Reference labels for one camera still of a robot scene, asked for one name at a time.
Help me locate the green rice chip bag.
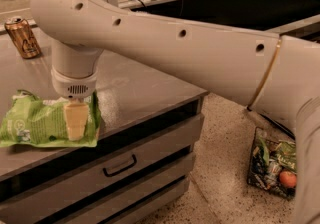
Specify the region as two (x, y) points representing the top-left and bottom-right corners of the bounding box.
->
(0, 90), (101, 147)

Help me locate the grey drawer cabinet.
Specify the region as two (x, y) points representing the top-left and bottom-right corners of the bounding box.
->
(0, 8), (209, 224)

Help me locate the black drawer handle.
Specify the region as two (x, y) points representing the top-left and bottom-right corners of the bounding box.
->
(102, 154), (137, 177)

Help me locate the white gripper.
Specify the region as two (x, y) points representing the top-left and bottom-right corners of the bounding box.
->
(51, 69), (98, 141)

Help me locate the black wire basket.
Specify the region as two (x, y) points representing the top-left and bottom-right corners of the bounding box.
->
(247, 127), (296, 200)

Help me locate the orange fruit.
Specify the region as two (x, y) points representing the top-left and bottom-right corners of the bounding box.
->
(279, 171), (297, 188)

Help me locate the green snack bag in basket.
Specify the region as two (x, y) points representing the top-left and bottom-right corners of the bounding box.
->
(276, 141), (296, 173)

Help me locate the brown soda can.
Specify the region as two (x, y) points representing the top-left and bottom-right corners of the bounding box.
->
(4, 16), (41, 59)

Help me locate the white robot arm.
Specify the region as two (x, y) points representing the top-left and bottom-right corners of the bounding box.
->
(30, 0), (320, 224)

